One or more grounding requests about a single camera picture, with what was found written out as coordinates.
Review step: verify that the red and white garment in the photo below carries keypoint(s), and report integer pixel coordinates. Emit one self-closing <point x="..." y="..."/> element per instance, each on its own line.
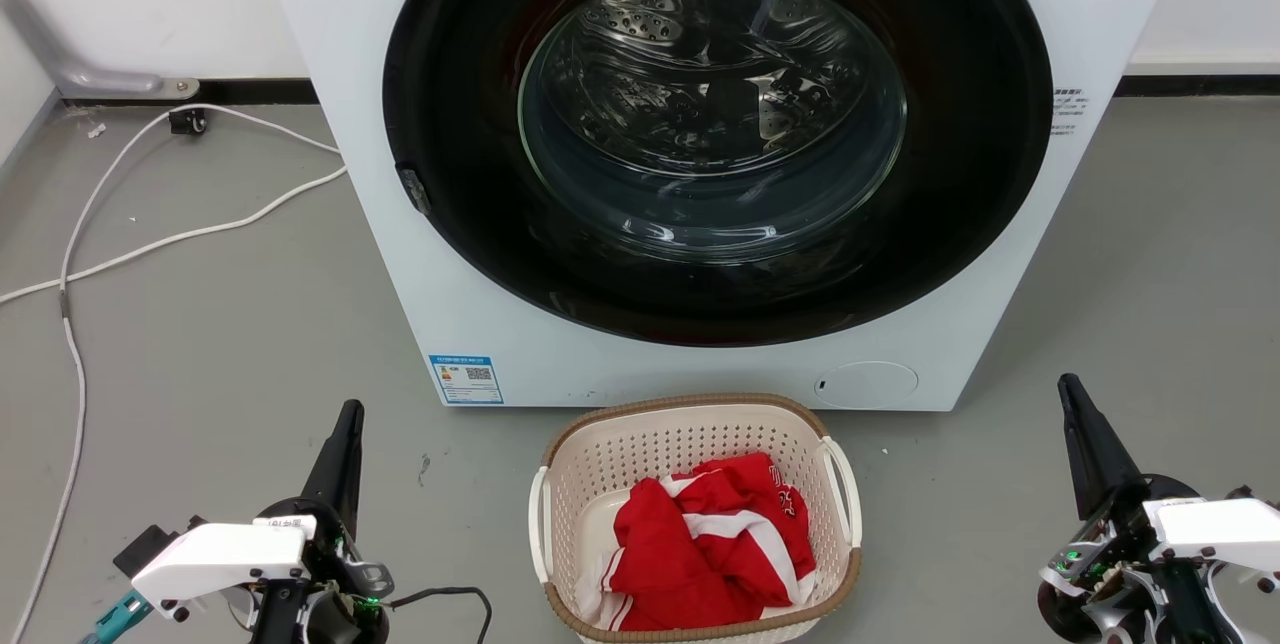
<point x="700" y="554"/>

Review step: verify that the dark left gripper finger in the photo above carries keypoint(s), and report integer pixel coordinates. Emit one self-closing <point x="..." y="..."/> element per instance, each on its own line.
<point x="355" y="484"/>
<point x="334" y="469"/>

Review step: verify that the blue energy label sticker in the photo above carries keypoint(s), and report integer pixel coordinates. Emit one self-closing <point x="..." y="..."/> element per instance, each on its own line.
<point x="466" y="380"/>

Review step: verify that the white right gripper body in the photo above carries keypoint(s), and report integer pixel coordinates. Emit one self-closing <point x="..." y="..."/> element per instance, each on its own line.
<point x="1200" y="529"/>

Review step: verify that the white front-load washing machine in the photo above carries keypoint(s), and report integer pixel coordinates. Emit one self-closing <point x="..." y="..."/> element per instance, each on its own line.
<point x="370" y="44"/>

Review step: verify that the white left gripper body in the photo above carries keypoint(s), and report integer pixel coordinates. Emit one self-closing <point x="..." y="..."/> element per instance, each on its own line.
<point x="225" y="556"/>

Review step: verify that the round white filter cover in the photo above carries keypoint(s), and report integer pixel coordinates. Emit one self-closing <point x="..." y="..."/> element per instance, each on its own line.
<point x="866" y="384"/>

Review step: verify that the small black caster wheel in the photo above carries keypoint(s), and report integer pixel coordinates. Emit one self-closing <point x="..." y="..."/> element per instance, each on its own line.
<point x="187" y="121"/>

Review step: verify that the beige perforated laundry basket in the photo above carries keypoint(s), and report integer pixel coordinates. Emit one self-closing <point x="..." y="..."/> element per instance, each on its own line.
<point x="640" y="444"/>

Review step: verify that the round black glass washer door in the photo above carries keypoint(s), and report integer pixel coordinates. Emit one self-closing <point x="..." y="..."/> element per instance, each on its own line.
<point x="480" y="224"/>

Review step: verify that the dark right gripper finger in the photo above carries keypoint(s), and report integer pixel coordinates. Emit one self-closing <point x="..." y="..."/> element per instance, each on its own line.
<point x="1115" y="469"/>
<point x="1082" y="464"/>

